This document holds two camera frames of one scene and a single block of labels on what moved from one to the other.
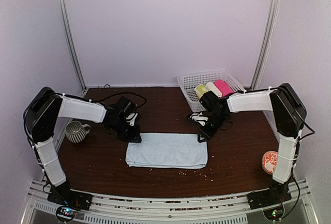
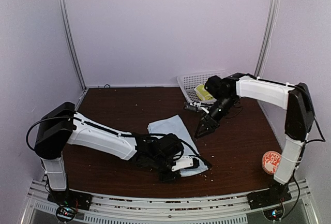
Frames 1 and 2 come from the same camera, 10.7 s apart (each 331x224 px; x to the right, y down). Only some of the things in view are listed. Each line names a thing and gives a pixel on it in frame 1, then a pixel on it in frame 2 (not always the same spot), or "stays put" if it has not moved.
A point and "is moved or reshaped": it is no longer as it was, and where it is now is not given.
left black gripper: (134, 136) → (164, 178)
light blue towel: (182, 150) is moved or reshaped
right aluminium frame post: (270, 28) stays put
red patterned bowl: (269, 161) stays put
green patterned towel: (200, 89) stays put
